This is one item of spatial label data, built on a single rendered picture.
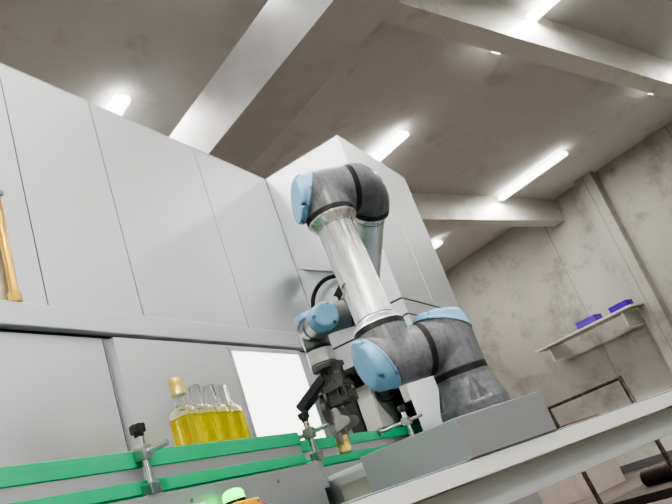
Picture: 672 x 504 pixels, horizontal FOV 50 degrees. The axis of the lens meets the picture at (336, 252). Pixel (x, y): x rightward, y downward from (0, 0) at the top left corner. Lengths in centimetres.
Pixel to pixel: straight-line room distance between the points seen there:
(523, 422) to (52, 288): 113
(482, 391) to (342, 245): 43
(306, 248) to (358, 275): 139
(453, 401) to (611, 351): 1036
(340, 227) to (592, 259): 1035
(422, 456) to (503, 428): 16
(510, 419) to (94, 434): 92
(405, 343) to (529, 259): 1098
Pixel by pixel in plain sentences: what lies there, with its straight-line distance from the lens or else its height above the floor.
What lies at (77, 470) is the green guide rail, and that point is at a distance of 131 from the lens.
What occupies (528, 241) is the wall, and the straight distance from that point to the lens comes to 1242.
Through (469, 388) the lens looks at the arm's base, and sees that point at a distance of 150.
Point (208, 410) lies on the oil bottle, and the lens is 179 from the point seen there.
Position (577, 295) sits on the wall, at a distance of 1200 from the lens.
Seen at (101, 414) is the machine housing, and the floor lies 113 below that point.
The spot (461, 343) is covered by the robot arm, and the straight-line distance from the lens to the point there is 153.
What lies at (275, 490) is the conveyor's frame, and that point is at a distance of 168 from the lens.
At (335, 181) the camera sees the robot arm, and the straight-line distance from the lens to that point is 164.
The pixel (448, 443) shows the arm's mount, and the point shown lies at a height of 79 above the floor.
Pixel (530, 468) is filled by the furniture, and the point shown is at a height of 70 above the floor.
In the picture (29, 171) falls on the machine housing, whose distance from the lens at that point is 202.
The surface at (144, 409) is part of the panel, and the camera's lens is 186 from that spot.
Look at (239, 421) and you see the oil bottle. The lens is 188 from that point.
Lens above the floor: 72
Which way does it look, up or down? 20 degrees up
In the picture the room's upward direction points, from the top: 20 degrees counter-clockwise
